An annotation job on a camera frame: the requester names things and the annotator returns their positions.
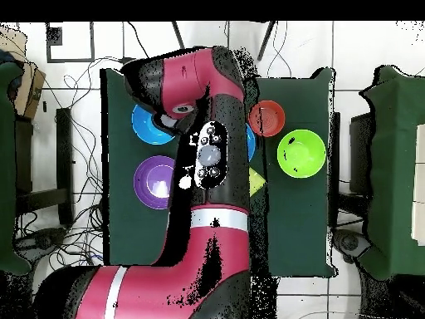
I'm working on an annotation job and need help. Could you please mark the yellow plastic cup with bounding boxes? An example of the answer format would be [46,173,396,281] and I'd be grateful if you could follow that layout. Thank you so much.
[248,166,267,197]

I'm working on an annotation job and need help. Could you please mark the blue plastic bowl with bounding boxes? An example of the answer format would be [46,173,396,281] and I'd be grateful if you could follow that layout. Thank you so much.
[131,104,175,146]
[246,123,257,163]

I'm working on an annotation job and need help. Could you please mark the purple plastic bowl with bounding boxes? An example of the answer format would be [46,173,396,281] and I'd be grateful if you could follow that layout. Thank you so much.
[133,155,177,210]

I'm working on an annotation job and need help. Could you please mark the small orange plastic bowl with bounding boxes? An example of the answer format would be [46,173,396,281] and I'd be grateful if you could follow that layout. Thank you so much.
[248,100,286,138]

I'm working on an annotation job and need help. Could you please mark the green plastic bowl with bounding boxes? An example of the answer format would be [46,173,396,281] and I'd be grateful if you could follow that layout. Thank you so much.
[276,129,327,179]

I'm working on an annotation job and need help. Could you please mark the dark green tablecloth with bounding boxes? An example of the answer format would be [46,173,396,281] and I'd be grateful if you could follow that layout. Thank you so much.
[100,67,336,278]
[0,61,32,277]
[359,65,425,280]

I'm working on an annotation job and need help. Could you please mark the black stand leg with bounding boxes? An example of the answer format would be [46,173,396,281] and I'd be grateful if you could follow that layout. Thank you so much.
[171,21,186,50]
[256,21,277,62]

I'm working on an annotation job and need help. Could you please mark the grey wheeled base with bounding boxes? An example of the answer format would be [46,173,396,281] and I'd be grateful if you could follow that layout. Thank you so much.
[332,228,370,264]

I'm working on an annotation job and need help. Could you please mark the grey base with black knob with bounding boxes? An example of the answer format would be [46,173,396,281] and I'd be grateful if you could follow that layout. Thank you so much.
[14,227,69,263]

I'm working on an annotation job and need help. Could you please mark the cardboard box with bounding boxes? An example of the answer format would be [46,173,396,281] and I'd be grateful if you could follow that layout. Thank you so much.
[0,26,46,120]

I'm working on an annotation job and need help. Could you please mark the black cable bundle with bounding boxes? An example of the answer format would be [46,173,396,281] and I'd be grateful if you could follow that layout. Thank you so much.
[14,74,105,277]

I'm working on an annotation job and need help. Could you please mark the black metal frame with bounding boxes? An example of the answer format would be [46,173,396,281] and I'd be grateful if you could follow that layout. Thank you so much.
[14,107,75,227]
[349,112,374,197]

